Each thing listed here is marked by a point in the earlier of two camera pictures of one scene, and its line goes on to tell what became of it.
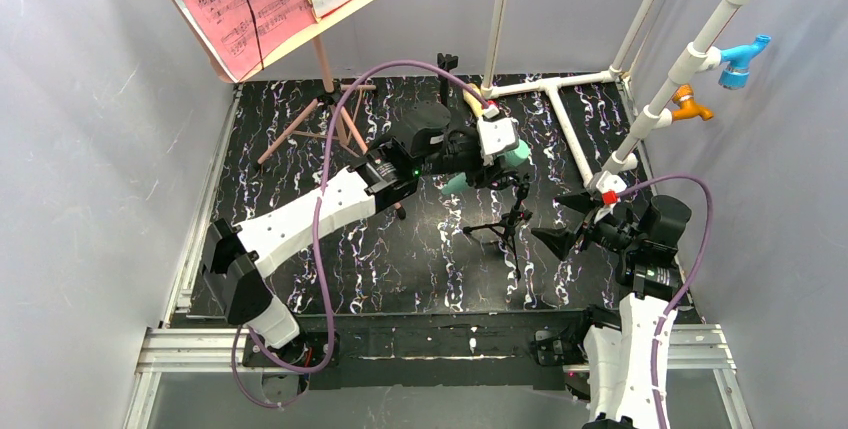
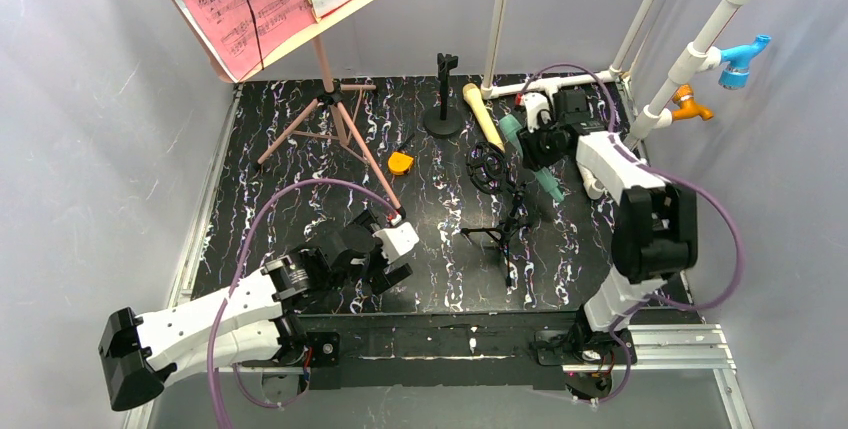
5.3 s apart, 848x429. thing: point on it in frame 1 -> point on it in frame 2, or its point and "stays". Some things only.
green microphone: (496, 175) -> (512, 128)
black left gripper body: (473, 165) -> (379, 264)
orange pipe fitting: (684, 96) stays
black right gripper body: (592, 226) -> (542, 150)
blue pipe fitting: (740, 58) stays
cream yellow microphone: (473, 101) stays
